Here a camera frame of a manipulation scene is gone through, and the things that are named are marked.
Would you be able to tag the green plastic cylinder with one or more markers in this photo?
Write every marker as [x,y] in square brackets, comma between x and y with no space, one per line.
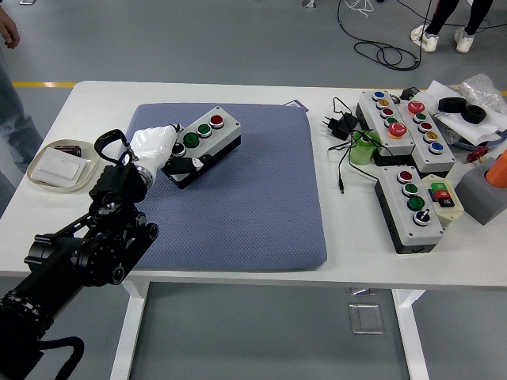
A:
[360,152]

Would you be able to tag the clear bubble wrap bag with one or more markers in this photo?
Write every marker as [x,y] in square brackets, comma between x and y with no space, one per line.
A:
[481,85]

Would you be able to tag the white table leg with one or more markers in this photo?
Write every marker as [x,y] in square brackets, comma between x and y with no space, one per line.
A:
[128,336]
[412,336]

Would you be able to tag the person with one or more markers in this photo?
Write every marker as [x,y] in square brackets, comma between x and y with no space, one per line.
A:
[16,111]
[437,16]

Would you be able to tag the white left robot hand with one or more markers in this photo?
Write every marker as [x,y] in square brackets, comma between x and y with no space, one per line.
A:
[152,144]

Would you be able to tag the blue-grey round rim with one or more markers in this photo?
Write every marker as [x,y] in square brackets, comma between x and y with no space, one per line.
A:
[462,145]

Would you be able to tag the dark red small item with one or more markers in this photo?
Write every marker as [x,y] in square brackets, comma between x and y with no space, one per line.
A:
[69,150]

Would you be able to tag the person's hand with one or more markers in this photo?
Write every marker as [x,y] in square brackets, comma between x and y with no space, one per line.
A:
[10,31]

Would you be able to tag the grey five-button control box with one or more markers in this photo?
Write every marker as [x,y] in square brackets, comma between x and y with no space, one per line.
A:
[428,160]
[398,147]

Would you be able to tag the red valve knob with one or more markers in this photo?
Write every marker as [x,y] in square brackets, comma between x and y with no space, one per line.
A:
[477,154]

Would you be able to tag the blue-grey fabric mat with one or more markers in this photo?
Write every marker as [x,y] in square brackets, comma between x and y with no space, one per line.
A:
[237,237]

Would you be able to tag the black power adapter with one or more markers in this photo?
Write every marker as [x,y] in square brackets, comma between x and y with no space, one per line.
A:
[344,124]

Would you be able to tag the white paper sheet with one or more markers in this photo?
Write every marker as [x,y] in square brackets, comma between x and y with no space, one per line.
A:
[475,130]

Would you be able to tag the small clear floor plate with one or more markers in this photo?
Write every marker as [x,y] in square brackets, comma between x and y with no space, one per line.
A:
[360,291]

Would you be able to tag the grey four-button control box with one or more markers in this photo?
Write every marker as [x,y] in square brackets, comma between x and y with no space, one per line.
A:
[420,233]
[222,136]

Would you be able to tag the orange cylinder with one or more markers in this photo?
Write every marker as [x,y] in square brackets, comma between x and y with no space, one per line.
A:
[500,172]

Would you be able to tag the cream three-button switch box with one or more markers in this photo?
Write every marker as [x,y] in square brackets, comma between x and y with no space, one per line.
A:
[451,212]

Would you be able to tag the small black device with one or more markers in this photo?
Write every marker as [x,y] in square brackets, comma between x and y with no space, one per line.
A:
[408,94]

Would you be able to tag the grey foam block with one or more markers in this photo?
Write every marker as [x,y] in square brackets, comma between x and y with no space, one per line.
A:
[475,194]

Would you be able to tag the cream shallow tray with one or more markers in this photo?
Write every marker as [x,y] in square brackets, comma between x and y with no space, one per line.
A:
[90,160]

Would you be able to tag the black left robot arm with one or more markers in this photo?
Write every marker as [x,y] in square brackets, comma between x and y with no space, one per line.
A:
[91,253]

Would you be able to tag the white floor object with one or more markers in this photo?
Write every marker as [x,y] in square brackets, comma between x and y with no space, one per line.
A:
[29,2]
[309,3]

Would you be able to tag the purple-edged card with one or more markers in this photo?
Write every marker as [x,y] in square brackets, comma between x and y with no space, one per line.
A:
[295,104]

